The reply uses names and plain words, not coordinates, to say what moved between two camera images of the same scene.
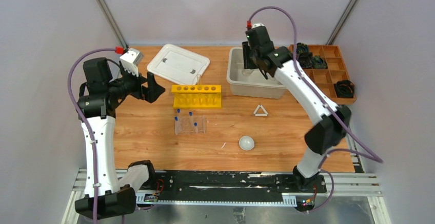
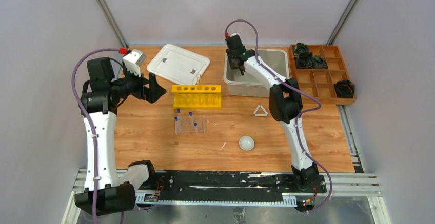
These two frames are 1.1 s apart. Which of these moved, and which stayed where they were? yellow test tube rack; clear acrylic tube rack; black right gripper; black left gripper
Moved: black right gripper
Stayed: black left gripper; clear acrylic tube rack; yellow test tube rack
